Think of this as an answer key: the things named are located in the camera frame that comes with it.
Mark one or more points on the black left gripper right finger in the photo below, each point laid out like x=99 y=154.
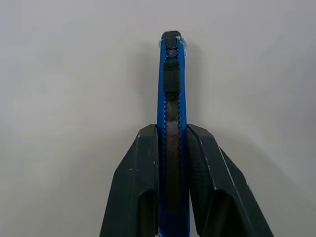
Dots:
x=222 y=187

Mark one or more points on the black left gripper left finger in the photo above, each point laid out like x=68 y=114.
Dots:
x=133 y=177

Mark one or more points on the blue pen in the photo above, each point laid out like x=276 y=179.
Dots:
x=161 y=98

